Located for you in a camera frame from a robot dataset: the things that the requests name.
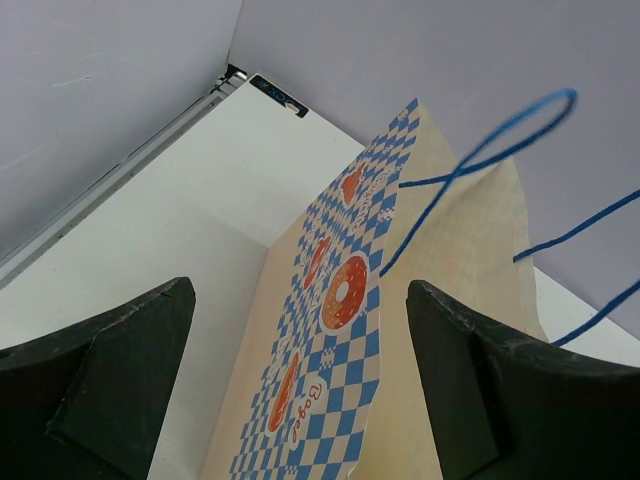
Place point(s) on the left blue corner label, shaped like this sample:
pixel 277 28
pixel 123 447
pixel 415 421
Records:
pixel 278 95

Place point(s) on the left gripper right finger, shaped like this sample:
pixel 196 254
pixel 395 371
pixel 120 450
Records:
pixel 505 405

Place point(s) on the blue checkered paper bag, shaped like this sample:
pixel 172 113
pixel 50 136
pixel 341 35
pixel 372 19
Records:
pixel 326 383

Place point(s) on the aluminium frame rail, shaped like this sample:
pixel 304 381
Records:
pixel 25 255

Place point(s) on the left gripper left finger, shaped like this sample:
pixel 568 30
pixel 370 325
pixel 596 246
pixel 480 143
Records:
pixel 89 401

